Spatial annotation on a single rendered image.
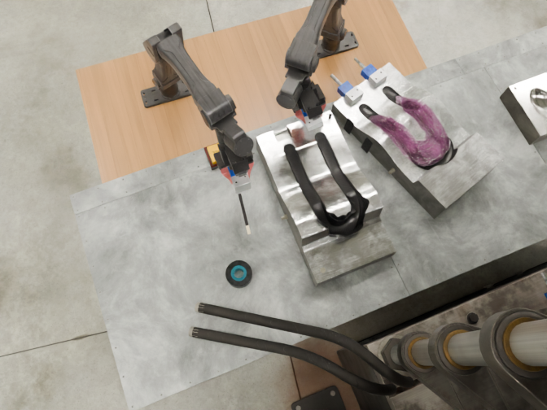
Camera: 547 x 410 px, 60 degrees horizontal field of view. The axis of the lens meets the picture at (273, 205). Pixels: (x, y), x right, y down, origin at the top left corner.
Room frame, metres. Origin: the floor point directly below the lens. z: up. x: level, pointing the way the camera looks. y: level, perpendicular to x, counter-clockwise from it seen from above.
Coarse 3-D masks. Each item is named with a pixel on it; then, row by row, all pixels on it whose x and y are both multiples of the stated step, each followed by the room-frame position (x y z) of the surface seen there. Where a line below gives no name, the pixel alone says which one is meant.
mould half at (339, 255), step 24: (264, 144) 0.66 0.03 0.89; (312, 144) 0.66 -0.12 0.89; (336, 144) 0.66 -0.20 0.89; (288, 168) 0.58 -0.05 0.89; (312, 168) 0.58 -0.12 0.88; (288, 192) 0.50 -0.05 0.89; (336, 192) 0.49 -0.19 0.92; (360, 192) 0.49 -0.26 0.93; (288, 216) 0.43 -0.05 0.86; (312, 216) 0.41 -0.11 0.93; (312, 240) 0.35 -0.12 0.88; (336, 240) 0.36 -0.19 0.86; (360, 240) 0.36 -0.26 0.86; (384, 240) 0.36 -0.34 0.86; (312, 264) 0.28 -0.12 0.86; (336, 264) 0.28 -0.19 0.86; (360, 264) 0.28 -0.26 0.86
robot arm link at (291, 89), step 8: (288, 48) 0.80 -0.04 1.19; (312, 64) 0.75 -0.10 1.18; (288, 72) 0.75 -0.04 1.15; (296, 72) 0.75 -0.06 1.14; (304, 72) 0.75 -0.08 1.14; (312, 72) 0.75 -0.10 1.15; (288, 80) 0.73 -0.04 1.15; (296, 80) 0.73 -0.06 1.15; (288, 88) 0.70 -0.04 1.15; (296, 88) 0.71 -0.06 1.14; (280, 96) 0.69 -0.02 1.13; (288, 96) 0.68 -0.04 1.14; (296, 96) 0.69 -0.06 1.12; (280, 104) 0.69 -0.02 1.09; (288, 104) 0.68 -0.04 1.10
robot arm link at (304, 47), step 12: (324, 0) 0.91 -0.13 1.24; (336, 0) 0.95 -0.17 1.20; (312, 12) 0.88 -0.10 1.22; (324, 12) 0.88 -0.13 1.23; (312, 24) 0.85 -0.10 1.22; (300, 36) 0.82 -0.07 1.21; (312, 36) 0.82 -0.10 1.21; (300, 48) 0.79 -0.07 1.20; (312, 48) 0.79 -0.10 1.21; (288, 60) 0.76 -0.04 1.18; (300, 60) 0.76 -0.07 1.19; (312, 60) 0.77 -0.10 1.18
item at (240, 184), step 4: (228, 168) 0.55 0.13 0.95; (232, 172) 0.54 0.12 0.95; (232, 176) 0.53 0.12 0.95; (244, 176) 0.52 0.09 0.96; (232, 180) 0.51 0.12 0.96; (236, 180) 0.51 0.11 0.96; (240, 180) 0.51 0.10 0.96; (244, 180) 0.51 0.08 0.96; (248, 180) 0.51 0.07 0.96; (236, 184) 0.50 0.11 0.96; (240, 184) 0.50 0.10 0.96; (244, 184) 0.50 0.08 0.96; (248, 184) 0.50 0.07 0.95; (236, 188) 0.49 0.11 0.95; (240, 188) 0.49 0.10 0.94; (244, 188) 0.50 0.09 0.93; (248, 188) 0.50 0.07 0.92; (236, 192) 0.49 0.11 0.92
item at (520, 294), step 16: (496, 288) 0.24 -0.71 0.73; (512, 288) 0.23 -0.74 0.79; (528, 288) 0.23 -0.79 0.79; (544, 288) 0.23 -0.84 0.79; (464, 304) 0.18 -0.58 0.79; (480, 304) 0.18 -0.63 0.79; (496, 304) 0.18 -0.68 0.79; (512, 304) 0.18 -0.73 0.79; (528, 304) 0.18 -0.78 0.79; (432, 320) 0.13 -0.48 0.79; (448, 320) 0.13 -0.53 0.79; (464, 320) 0.13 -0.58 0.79; (480, 320) 0.13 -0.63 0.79; (384, 336) 0.08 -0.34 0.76; (416, 384) -0.05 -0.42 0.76; (400, 400) -0.09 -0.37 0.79; (416, 400) -0.09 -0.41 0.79; (432, 400) -0.09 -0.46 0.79
